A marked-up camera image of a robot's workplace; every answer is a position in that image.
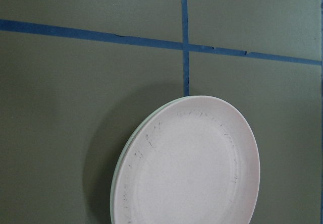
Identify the pink plate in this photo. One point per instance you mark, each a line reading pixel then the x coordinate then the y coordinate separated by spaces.
pixel 195 161

